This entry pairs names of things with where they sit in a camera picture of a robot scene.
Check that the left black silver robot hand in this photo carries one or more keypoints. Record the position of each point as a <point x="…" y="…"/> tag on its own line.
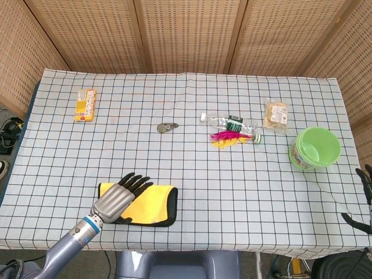
<point x="116" y="200"/>

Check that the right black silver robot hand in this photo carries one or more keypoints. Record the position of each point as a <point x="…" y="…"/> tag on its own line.
<point x="366" y="186"/>

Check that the dark grey pot holder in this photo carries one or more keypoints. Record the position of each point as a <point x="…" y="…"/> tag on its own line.
<point x="157" y="203"/>

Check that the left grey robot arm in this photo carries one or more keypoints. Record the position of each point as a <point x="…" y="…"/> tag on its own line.
<point x="72" y="241"/>

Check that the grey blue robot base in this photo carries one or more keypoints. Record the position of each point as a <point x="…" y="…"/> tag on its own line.
<point x="177" y="266"/>

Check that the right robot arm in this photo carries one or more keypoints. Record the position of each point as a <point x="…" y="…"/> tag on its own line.
<point x="343" y="267"/>

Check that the yellow-handled metal tool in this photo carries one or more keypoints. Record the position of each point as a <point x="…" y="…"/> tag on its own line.
<point x="296" y="266"/>

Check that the green plastic tub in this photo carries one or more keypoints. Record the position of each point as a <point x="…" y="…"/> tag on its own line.
<point x="318" y="146"/>

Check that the small grey teardrop object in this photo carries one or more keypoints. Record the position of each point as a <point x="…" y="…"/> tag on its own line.
<point x="165" y="128"/>

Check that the yellow snack box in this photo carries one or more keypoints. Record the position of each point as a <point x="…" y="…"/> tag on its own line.
<point x="85" y="104"/>

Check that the woven wooden screen panel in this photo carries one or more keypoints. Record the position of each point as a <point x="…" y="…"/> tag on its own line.
<point x="284" y="37"/>
<point x="20" y="58"/>
<point x="87" y="35"/>
<point x="189" y="35"/>
<point x="348" y="72"/>

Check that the clear bag of pastry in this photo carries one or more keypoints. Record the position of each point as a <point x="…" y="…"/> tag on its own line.
<point x="276" y="114"/>

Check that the white checked tablecloth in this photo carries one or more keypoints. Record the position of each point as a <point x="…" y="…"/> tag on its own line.
<point x="232" y="189"/>

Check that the white black shoe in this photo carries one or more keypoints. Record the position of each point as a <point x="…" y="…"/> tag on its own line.
<point x="3" y="170"/>

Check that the pink yellow feather shuttlecock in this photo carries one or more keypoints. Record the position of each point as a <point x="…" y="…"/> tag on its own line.
<point x="223" y="136"/>

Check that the clear bottle green label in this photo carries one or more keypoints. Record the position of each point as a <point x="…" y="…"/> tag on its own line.
<point x="232" y="123"/>

